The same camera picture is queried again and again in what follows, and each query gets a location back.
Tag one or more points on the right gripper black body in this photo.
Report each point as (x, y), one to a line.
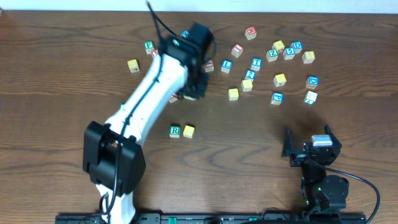
(306, 152)

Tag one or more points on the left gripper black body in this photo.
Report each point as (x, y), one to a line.
(195, 88)

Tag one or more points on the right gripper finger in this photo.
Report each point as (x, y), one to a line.
(331, 135)
(287, 145)

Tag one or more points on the yellow o block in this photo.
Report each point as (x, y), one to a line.
(188, 131)
(233, 94)

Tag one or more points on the green R block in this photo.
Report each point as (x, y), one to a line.
(174, 131)

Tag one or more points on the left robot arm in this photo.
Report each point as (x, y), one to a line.
(112, 152)

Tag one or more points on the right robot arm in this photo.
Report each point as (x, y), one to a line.
(325, 194)

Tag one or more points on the blue X block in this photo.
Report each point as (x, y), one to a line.
(185, 34)

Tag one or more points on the red I block centre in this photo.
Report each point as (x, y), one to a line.
(209, 66)

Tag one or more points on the red i block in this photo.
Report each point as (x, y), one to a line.
(209, 66)
(237, 50)

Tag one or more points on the red A block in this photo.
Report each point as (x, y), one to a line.
(173, 98)

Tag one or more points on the blue L block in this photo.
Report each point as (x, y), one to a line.
(226, 66)

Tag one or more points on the red I block upper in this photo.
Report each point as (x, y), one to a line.
(237, 50)

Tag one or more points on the blue P block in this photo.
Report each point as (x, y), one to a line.
(277, 98)

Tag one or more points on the yellow S block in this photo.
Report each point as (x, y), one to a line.
(246, 85)

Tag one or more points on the green 7 block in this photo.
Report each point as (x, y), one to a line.
(310, 97)

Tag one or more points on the green F block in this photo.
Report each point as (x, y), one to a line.
(149, 47)

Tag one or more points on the blue 2 block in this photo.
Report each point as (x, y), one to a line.
(250, 75)

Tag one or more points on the blue T block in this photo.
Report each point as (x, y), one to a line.
(256, 64)

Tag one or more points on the yellow K block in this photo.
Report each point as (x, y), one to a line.
(280, 80)

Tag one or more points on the blue D block right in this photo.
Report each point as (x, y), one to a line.
(312, 82)

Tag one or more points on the blue d block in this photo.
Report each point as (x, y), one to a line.
(312, 82)
(297, 46)

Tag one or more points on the yellow block far left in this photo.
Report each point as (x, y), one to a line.
(133, 65)

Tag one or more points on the green Z block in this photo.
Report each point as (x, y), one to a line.
(272, 55)

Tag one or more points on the yellow block with picture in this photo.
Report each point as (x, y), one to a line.
(278, 46)

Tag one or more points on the blue 5 block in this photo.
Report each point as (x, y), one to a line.
(288, 53)

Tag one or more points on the yellow B block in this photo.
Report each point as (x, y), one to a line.
(308, 57)

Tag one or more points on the blue D block upper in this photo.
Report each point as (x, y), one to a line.
(297, 46)

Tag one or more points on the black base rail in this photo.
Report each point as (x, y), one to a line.
(272, 217)

